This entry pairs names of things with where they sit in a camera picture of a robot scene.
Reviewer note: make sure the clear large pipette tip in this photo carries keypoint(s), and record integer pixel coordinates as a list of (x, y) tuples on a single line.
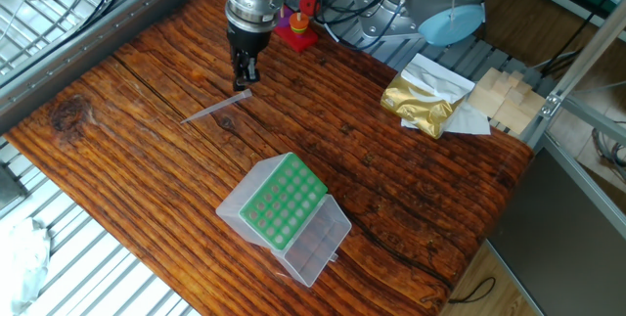
[(215, 108)]

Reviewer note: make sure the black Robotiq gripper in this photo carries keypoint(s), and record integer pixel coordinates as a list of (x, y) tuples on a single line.
[(249, 42)]

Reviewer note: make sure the grey flat panel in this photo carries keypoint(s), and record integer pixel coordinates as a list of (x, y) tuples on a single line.
[(552, 238)]

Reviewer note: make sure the pipette tip box green rack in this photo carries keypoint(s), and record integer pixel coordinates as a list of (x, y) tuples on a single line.
[(283, 198)]

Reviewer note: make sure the crumpled white plastic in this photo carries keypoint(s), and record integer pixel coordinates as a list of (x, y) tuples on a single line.
[(24, 262)]

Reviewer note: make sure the aluminium frame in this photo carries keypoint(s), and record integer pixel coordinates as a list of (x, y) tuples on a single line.
[(582, 52)]

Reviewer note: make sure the wooden block puzzle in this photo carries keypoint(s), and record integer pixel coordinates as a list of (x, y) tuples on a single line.
[(508, 105)]

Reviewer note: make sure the white tissue paper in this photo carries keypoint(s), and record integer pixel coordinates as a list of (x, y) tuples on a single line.
[(440, 76)]

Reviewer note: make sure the clear hinged box lid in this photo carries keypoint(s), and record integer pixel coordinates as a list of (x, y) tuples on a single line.
[(318, 242)]

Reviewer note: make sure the gold foil packet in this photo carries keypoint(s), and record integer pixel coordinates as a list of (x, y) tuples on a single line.
[(415, 105)]

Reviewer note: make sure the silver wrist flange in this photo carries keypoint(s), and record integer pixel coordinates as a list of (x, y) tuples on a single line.
[(254, 5)]

